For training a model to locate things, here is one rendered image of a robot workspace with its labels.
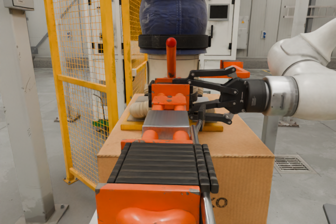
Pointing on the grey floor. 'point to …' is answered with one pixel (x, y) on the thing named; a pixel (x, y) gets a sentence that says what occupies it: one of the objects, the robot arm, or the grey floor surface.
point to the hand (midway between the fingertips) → (171, 94)
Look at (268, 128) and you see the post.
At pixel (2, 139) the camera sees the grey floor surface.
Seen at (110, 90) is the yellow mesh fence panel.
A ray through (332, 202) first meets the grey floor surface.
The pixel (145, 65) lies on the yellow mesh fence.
